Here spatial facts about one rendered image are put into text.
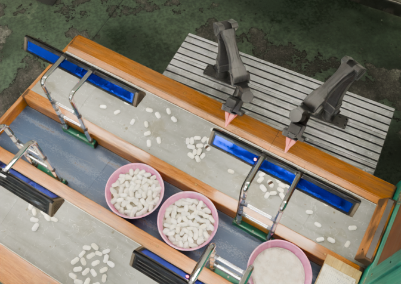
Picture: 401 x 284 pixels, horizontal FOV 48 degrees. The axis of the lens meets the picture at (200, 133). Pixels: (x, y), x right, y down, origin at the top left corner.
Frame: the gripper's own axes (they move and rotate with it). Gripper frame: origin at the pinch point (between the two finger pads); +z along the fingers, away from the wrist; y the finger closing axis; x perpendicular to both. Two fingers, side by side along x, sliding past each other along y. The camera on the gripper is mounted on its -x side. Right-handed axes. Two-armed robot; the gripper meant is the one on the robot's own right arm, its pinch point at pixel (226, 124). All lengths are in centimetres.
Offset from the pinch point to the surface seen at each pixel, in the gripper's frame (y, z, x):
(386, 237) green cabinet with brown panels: 82, 9, -16
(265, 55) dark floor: -21, -29, 134
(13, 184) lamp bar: -52, 40, -71
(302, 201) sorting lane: 46.7, 15.6, -3.4
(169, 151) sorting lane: -18.6, 21.9, -8.3
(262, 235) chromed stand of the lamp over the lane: 38, 34, -16
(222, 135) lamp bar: 7.6, -3.7, -35.1
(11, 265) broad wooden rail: -48, 80, -61
